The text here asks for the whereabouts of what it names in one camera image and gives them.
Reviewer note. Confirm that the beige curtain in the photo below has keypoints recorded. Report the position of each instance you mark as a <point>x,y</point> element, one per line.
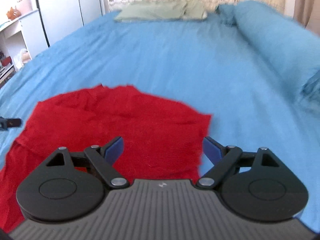
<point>307,14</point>

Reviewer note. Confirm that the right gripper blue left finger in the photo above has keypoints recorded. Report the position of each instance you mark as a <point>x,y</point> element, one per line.
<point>102,160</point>

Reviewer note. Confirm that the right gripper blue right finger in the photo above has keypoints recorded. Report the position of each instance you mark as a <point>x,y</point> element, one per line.
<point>223,158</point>

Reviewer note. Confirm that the blue bed sheet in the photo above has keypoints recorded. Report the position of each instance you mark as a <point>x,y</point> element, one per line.
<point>207,65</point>

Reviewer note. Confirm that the white shelf unit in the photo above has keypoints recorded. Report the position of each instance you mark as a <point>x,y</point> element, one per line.
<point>23,38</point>

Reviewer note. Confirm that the folded blue duvet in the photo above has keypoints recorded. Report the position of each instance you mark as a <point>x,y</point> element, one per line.
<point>291,50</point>

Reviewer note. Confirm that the white wardrobe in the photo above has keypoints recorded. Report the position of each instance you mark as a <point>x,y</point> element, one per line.
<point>63,17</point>

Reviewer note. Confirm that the green pillow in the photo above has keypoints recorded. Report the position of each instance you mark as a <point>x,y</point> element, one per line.
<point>163,10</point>

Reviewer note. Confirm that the red long-sleeve sweater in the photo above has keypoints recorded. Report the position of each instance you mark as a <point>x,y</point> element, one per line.
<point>162,138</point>

